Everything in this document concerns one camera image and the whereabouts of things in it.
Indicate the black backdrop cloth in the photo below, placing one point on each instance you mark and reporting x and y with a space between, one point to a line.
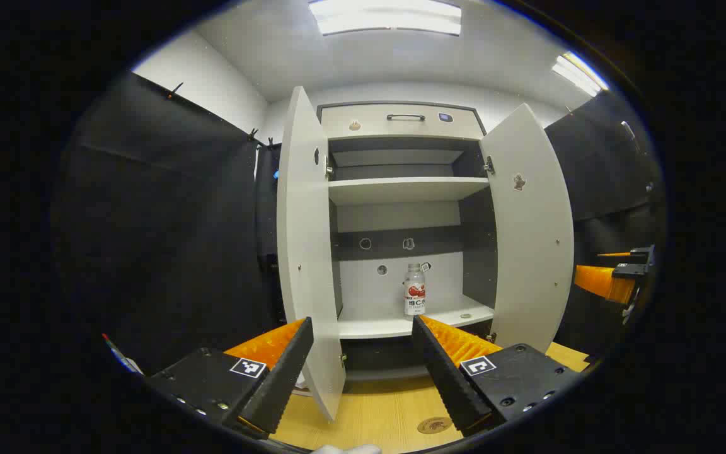
167 239

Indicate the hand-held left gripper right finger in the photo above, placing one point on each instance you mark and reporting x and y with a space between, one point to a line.
442 378

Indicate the grey thin cabinet shelf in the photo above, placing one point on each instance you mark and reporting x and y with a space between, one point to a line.
401 189

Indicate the grey cabinet door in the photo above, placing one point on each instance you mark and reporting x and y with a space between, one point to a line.
306 221
533 252

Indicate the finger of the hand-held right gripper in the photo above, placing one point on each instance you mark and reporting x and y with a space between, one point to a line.
615 254
602 282

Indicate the red capped clear tube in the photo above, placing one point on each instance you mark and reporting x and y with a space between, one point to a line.
117 352

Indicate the grey cabinet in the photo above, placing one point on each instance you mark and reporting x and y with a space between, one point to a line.
363 296

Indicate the large ceiling light panel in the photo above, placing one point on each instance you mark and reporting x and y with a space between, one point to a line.
388 17

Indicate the narrow ceiling light panel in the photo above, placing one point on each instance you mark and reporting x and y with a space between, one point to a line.
580 74

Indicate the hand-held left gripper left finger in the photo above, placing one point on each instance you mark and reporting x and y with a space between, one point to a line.
284 378

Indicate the grey thick cabinet shelf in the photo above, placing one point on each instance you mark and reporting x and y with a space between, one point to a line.
388 325

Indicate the dark metal pole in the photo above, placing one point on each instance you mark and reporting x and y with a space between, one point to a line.
628 130

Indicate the grey cabinet drawer front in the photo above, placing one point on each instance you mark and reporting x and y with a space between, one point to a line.
394 130

